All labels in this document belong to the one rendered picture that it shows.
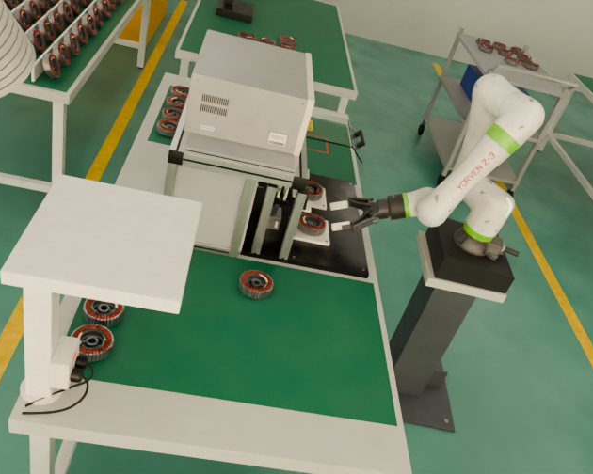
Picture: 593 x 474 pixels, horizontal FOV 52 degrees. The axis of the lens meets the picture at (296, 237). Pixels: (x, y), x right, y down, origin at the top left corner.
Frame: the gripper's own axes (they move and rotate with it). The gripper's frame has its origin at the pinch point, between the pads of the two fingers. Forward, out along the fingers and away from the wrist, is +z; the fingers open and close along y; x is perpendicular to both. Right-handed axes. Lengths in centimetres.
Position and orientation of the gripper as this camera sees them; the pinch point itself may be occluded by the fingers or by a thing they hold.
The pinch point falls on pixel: (333, 216)
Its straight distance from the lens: 226.3
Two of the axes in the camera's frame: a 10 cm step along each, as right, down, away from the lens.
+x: -1.9, -7.9, -5.9
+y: 0.0, -6.0, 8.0
